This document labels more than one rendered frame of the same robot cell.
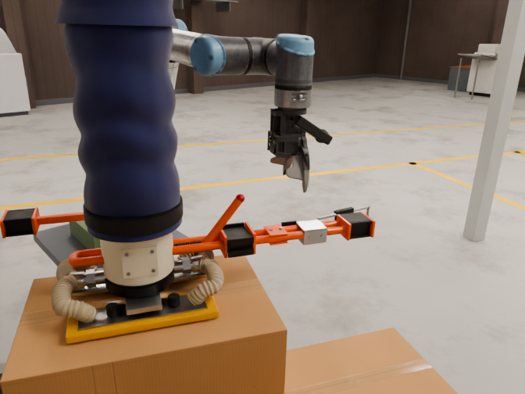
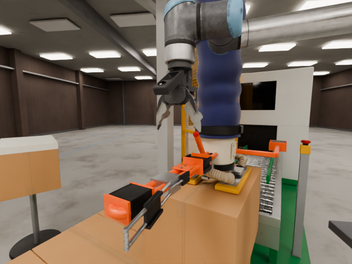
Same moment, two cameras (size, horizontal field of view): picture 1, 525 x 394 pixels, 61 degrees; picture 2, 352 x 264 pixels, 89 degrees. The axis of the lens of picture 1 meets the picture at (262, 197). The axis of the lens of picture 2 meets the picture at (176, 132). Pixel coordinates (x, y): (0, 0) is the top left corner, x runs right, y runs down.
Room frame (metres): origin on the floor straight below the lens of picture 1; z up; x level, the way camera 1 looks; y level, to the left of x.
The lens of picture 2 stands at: (1.52, -0.44, 1.28)
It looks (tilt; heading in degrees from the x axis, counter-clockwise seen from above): 7 degrees down; 140
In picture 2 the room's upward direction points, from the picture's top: straight up
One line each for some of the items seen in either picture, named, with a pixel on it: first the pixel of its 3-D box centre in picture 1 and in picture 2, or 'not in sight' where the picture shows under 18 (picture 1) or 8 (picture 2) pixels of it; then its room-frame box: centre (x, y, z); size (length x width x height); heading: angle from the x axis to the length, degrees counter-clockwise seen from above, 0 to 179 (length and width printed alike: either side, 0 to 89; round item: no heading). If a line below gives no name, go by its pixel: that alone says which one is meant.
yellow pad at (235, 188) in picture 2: not in sight; (235, 174); (1.06, 0.33, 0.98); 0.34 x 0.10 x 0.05; 109
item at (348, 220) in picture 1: (355, 225); (130, 201); (1.16, -0.27, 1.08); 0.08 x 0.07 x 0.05; 109
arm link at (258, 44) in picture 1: (262, 56); (220, 22); (1.19, 0.01, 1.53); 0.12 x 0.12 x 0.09; 37
